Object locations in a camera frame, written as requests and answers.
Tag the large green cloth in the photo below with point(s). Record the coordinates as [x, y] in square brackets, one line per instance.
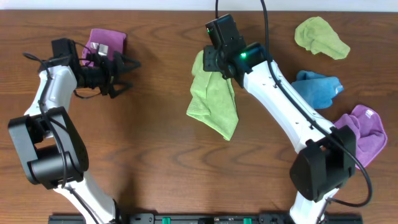
[213, 100]

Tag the blue cloth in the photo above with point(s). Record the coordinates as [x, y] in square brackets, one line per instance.
[316, 89]

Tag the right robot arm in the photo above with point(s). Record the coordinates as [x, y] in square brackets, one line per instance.
[324, 161]

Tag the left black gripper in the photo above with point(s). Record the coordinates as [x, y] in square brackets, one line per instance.
[112, 78]

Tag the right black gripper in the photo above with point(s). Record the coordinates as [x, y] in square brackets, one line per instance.
[208, 64]

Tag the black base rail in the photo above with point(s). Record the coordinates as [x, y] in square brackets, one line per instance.
[205, 218]

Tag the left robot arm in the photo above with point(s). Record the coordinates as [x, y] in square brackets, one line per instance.
[51, 151]

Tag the crumpled green cloth top right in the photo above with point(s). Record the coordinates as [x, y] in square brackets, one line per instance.
[316, 35]

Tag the crumpled purple cloth right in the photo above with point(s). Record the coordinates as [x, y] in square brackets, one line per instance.
[367, 126]

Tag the folded purple cloth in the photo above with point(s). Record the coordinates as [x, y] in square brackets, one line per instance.
[115, 40]

